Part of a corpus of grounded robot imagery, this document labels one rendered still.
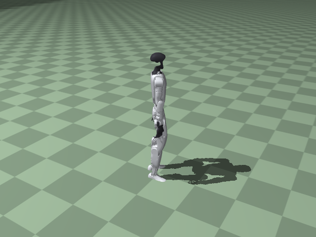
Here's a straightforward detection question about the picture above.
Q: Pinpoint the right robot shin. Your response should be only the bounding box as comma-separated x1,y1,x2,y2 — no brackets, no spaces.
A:
151,147,162,176

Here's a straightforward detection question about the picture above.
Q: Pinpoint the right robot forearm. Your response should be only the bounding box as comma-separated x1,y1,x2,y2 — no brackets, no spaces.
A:
156,101,164,126

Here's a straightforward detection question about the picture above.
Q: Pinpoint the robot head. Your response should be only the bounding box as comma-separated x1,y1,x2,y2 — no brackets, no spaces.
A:
150,52,165,75

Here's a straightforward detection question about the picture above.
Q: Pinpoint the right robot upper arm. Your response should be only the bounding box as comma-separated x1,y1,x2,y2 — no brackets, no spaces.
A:
154,77,163,105

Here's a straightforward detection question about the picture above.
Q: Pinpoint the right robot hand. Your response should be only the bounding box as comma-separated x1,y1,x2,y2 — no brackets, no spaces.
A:
154,121,164,138

